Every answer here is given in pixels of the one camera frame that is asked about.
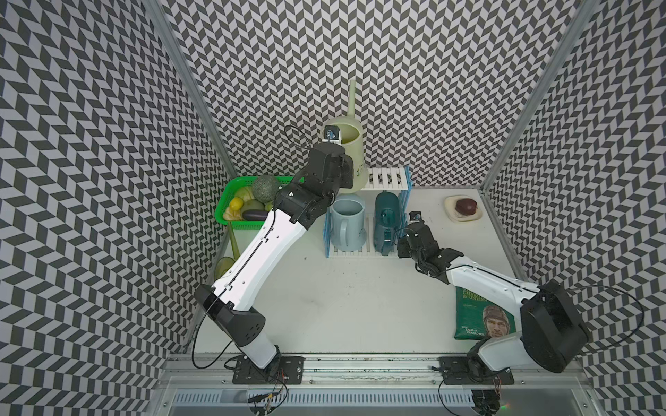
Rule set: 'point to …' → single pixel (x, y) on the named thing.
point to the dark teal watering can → (387, 221)
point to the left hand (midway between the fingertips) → (338, 162)
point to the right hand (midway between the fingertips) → (404, 241)
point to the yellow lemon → (236, 204)
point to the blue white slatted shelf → (391, 178)
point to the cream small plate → (450, 209)
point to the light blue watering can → (348, 215)
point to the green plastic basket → (225, 191)
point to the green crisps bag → (477, 318)
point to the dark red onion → (466, 206)
